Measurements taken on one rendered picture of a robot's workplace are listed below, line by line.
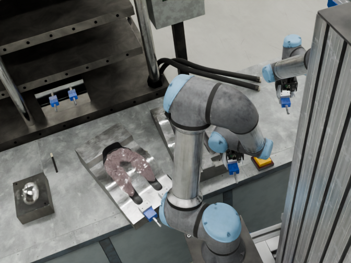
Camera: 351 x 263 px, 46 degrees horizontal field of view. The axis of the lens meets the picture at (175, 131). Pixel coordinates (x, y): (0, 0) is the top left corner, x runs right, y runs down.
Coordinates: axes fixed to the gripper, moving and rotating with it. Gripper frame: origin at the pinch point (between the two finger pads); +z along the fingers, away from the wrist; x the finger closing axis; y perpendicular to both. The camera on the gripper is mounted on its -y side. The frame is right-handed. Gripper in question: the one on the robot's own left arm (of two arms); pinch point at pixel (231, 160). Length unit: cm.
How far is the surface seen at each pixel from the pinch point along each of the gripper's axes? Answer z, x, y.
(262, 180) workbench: 31.0, 17.4, -7.5
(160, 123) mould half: 1.9, -28.5, -30.7
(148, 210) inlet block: 8.2, -39.2, 12.3
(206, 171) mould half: 8.2, -11.4, -2.6
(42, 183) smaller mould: 8, -88, -12
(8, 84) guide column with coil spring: -15, -101, -60
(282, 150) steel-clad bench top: 15.1, 27.7, -12.3
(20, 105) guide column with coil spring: 0, -101, -60
